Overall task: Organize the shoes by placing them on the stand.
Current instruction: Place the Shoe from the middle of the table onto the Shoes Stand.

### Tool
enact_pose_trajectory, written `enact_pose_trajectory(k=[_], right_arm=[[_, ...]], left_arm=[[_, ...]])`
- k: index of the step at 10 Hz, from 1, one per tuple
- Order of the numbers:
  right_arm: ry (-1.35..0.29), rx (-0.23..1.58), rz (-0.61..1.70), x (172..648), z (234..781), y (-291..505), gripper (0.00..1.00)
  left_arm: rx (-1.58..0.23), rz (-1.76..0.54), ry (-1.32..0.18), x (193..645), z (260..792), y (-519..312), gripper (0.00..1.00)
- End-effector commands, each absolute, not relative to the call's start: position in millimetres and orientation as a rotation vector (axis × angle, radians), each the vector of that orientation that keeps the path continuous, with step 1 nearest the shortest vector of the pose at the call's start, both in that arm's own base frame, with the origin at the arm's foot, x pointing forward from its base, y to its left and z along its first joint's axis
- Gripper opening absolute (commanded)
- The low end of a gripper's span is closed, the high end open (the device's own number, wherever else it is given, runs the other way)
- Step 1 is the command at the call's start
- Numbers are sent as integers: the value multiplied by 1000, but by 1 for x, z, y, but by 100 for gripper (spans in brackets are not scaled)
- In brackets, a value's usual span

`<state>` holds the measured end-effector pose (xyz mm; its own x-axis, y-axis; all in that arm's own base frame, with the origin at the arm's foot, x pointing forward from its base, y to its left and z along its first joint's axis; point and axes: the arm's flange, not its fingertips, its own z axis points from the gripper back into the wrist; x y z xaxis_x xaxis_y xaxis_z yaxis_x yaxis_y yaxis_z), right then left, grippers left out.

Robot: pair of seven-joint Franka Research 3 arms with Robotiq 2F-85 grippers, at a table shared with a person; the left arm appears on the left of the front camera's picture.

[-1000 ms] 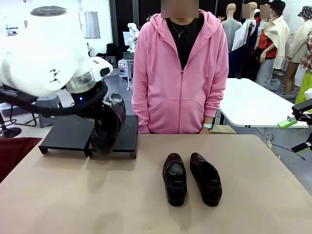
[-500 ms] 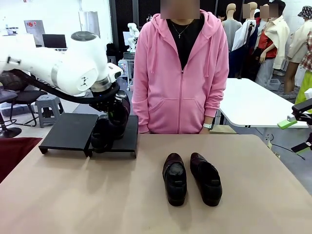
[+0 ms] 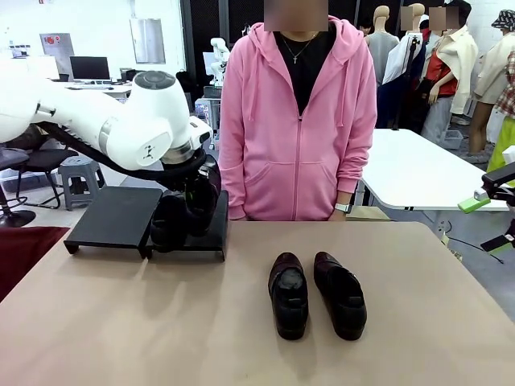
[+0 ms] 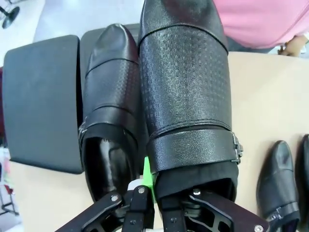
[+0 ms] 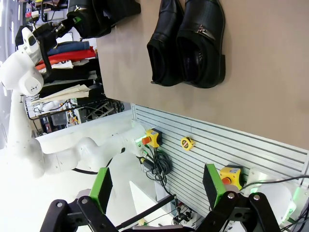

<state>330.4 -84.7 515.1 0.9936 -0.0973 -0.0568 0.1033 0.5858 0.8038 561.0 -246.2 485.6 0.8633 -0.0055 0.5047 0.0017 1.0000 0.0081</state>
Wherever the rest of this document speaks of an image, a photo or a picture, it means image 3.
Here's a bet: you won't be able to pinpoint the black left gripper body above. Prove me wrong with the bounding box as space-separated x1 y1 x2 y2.
192 154 222 194

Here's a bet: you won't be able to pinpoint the black leather dress shoe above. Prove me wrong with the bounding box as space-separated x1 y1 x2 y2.
150 194 189 253
183 179 221 238

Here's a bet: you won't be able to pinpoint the dark loafer with grey stuffing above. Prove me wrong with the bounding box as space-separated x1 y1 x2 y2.
266 251 311 341

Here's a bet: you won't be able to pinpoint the dark leather loafer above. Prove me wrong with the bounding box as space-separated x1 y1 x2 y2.
312 251 369 342

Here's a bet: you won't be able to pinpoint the person's right forearm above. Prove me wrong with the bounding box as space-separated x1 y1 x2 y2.
219 158 249 221

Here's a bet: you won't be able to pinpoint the person's left forearm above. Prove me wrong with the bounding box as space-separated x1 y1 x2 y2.
336 150 373 207

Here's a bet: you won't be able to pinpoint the clear plastic storage box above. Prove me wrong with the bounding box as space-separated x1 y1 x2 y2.
195 98 220 129

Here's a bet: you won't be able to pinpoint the neon green trousers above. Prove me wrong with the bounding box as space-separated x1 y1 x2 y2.
486 116 515 174

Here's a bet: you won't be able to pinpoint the grey plastic bin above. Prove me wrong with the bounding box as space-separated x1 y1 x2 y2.
439 129 464 152

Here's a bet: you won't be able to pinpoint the white rectangular table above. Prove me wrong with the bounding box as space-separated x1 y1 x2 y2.
356 128 515 212

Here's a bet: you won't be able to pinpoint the person in pink hoodie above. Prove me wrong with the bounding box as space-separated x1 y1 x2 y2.
219 14 378 222

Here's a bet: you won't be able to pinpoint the black backpack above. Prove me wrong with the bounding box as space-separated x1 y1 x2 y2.
175 70 194 93

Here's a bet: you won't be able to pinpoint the grey plastic stool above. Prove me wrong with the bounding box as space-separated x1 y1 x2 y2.
57 156 106 212

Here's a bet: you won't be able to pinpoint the white office desk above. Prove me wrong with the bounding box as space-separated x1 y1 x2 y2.
51 80 136 101

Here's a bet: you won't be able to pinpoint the black inner shirt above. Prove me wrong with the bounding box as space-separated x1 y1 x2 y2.
274 30 337 116

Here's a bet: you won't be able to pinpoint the large black office chair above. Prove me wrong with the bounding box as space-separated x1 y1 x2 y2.
0 134 80 231

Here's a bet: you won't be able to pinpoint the mannequin with cream jacket red top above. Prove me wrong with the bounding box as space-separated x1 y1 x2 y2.
418 0 480 140

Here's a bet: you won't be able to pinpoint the black computer monitor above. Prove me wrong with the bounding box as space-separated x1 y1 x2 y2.
68 55 111 84

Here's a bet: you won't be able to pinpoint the mannequin with white navy garment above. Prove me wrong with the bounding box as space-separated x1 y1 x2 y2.
381 2 428 130

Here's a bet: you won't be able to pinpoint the dark red fabric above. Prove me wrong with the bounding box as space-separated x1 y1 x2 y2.
0 226 72 302

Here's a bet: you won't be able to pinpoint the mannequin with grey tank top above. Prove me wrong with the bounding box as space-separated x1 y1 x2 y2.
364 4 402 129

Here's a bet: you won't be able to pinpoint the person's blurred head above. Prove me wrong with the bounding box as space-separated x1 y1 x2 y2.
264 0 329 32

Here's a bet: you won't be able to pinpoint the white monitor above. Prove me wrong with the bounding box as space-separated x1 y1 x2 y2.
26 55 60 80

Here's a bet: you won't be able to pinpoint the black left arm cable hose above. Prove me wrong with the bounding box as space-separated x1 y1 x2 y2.
35 120 202 190

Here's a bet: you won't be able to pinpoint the silver cross necklace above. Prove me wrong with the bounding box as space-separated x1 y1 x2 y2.
281 31 319 64

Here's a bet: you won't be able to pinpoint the white wall cabinet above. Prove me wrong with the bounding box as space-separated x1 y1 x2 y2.
129 18 167 64

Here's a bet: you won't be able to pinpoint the grey wall panel red sign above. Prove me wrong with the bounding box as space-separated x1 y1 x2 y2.
39 32 76 57

